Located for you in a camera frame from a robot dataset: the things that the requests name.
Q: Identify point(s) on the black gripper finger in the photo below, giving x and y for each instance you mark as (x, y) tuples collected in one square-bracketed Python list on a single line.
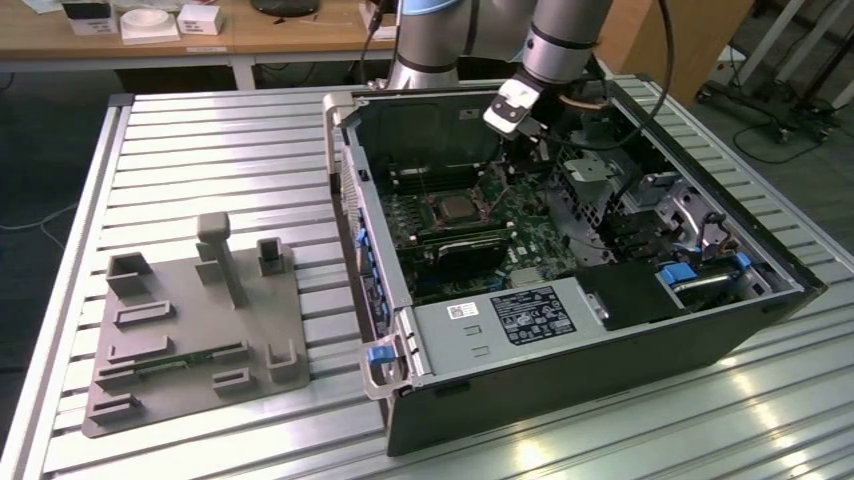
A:
[(542, 150), (515, 152)]

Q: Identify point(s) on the silver CPU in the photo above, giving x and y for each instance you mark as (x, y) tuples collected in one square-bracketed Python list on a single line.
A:
[(461, 206)]

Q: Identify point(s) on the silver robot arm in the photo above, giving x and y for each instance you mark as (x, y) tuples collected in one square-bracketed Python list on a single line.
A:
[(561, 45)]

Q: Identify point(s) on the black RAM slot row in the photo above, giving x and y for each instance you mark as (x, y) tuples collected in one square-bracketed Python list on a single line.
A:
[(461, 235), (407, 180)]

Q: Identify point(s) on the CPU socket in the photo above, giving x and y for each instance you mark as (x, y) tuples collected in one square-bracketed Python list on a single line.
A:
[(440, 220)]

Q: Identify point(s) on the metal drive cage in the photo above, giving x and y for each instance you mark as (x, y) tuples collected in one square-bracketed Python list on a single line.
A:
[(587, 175)]

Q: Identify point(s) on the green motherboard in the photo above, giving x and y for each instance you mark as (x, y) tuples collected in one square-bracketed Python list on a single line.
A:
[(534, 240)]

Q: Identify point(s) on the black graphics card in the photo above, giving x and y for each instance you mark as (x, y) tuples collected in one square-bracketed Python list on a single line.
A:
[(470, 257)]

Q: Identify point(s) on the small silver heat sink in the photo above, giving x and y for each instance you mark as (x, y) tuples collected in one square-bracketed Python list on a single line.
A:
[(527, 276)]

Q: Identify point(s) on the wooden cabinet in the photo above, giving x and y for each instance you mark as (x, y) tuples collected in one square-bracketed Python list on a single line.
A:
[(694, 40)]

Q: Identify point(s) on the small white box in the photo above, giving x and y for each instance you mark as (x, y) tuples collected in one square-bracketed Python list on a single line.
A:
[(387, 32)]

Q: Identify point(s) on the black plastic shroud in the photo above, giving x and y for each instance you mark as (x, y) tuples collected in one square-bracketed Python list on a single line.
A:
[(627, 295)]

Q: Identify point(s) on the blue disk carrier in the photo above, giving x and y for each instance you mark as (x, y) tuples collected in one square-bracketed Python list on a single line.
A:
[(677, 275)]

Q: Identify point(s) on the wheeled equipment cart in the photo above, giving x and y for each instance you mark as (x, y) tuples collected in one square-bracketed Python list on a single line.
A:
[(801, 112)]

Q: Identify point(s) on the small blue clip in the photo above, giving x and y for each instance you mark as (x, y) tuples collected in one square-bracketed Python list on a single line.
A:
[(742, 262)]

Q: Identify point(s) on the silver power supply unit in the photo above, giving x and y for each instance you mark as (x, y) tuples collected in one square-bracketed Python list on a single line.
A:
[(467, 340)]

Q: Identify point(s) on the blue case latch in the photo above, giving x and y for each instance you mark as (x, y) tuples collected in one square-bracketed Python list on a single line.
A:
[(380, 355)]

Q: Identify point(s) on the black round object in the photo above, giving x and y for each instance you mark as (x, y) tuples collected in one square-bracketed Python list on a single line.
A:
[(283, 6)]

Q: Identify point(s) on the black PC case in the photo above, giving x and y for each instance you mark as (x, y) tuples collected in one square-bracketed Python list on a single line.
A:
[(567, 380)]

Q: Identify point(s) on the white printed box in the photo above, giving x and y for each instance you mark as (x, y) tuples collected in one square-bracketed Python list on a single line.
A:
[(199, 20)]

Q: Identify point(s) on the grey parts rack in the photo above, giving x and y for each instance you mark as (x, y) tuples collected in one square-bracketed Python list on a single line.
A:
[(194, 320)]

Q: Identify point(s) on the white round holder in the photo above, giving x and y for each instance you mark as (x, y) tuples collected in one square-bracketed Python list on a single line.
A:
[(148, 25)]

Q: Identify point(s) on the green RAM stick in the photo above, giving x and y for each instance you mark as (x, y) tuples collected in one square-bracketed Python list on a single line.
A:
[(176, 361)]

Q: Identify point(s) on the white box black top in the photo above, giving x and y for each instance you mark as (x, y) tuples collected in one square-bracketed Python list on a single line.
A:
[(90, 15)]

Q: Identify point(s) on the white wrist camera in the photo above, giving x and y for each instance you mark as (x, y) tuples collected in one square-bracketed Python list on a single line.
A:
[(510, 102)]

